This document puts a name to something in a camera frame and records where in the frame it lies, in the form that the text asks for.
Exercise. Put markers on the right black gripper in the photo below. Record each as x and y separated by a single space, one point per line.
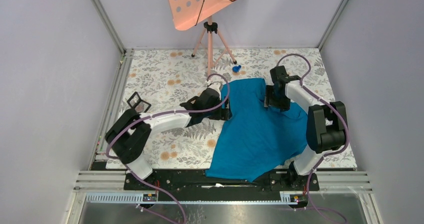
284 105

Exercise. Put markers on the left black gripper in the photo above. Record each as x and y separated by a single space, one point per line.
223 114

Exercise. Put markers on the blue t-shirt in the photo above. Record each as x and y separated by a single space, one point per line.
256 139

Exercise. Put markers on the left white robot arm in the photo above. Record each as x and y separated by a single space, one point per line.
130 133

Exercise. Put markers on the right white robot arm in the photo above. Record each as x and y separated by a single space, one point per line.
326 129

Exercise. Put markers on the small blue brooch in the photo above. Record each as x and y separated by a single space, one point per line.
236 69

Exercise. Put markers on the floral patterned table mat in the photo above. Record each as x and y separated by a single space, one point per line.
166 78

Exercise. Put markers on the pink music stand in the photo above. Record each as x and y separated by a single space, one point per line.
189 13

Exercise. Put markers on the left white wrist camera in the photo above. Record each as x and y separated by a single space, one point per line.
214 85

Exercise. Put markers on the black square frame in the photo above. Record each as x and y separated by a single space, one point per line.
137 103

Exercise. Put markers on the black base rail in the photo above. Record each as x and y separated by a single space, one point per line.
192 185

